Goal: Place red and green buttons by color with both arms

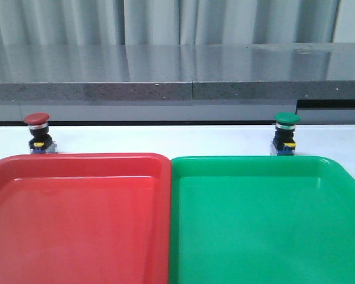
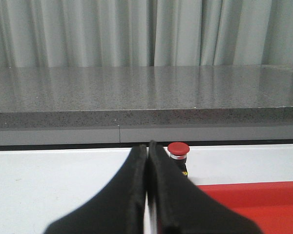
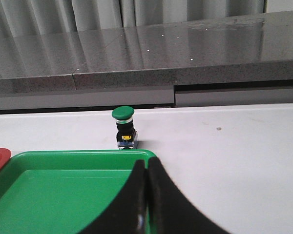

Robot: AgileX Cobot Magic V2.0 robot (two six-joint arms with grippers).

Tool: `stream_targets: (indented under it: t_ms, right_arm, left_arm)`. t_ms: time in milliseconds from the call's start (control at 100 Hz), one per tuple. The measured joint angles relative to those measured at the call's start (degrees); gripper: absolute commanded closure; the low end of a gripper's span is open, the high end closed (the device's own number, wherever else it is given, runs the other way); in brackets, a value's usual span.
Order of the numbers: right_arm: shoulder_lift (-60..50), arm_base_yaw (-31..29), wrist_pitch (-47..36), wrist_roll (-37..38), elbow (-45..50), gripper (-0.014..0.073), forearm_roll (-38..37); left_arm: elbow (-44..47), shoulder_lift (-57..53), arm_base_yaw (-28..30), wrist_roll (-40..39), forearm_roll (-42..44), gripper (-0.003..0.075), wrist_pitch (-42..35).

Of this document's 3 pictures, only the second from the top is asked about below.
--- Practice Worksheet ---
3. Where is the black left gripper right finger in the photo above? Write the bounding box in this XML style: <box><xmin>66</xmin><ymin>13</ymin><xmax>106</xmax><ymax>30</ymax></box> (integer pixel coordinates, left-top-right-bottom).
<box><xmin>148</xmin><ymin>141</ymin><xmax>261</xmax><ymax>234</ymax></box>

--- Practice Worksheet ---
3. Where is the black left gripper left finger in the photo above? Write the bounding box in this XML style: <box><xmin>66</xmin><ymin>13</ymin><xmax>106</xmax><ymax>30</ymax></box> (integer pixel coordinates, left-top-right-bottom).
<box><xmin>45</xmin><ymin>145</ymin><xmax>147</xmax><ymax>234</ymax></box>

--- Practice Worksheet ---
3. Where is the red push button switch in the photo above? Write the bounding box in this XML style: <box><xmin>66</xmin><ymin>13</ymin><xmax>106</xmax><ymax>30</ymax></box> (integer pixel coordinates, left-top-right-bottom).
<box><xmin>167</xmin><ymin>142</ymin><xmax>190</xmax><ymax>177</ymax></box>

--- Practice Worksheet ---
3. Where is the red plastic tray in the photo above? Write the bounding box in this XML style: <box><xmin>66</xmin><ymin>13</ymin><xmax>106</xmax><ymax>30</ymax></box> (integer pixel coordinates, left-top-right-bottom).
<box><xmin>198</xmin><ymin>181</ymin><xmax>293</xmax><ymax>234</ymax></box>

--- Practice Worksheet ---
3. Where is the grey stone counter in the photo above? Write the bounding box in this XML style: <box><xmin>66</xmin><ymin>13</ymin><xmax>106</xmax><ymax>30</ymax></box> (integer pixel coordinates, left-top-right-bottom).
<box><xmin>0</xmin><ymin>65</ymin><xmax>293</xmax><ymax>146</ymax></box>

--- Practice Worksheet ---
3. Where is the pale green curtain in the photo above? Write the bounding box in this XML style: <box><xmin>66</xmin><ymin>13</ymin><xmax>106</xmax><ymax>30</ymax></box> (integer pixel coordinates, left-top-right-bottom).
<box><xmin>0</xmin><ymin>0</ymin><xmax>293</xmax><ymax>67</ymax></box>

